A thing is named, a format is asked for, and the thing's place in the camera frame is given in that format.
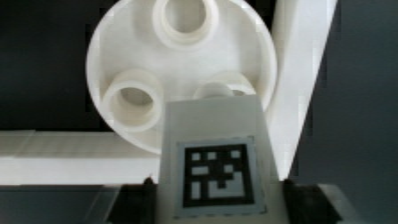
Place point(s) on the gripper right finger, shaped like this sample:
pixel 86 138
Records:
pixel 308 205

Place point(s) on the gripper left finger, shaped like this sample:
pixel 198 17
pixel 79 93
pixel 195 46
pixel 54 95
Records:
pixel 136 203

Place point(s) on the white stool leg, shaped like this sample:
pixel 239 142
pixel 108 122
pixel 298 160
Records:
pixel 219 188

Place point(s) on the white round stool seat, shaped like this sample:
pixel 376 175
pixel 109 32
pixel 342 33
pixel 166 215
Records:
pixel 170 44

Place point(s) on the white L-shaped fence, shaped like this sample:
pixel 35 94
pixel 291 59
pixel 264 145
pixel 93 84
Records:
pixel 93 158

